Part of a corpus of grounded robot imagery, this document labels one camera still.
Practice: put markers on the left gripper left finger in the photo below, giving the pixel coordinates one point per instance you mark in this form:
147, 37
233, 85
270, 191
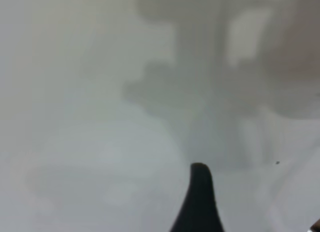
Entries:
198, 204

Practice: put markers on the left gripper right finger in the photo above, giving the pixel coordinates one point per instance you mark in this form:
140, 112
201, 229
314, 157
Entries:
317, 228

